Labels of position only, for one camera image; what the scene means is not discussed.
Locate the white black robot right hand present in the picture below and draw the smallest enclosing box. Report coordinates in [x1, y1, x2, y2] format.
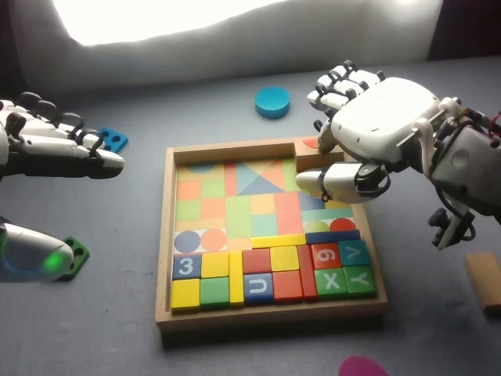
[295, 60, 445, 204]

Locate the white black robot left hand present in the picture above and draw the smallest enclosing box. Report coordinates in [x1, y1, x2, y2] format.
[0, 92, 126, 283]

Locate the blue square block with holes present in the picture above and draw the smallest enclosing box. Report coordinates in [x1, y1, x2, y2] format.
[97, 127, 130, 154]

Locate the blue round disc block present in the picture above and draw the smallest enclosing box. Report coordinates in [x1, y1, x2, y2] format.
[254, 86, 292, 119]

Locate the green square block with holes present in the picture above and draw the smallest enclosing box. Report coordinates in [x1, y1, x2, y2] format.
[58, 235, 91, 282]

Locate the natural wood plank block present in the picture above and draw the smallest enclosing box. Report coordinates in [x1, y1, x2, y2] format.
[464, 251, 501, 315]

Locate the pink round disc block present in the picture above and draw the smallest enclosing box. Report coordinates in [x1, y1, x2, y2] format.
[338, 355, 391, 376]

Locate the dark curtain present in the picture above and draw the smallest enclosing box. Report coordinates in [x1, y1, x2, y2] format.
[426, 0, 501, 62]

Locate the white fabric backdrop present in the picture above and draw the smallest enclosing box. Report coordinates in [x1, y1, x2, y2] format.
[0, 0, 445, 89]

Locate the grey table cloth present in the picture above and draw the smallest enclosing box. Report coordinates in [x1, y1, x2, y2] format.
[0, 56, 501, 376]

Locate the wooden tray with colourful print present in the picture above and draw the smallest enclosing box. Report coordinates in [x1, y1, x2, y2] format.
[154, 136, 389, 334]

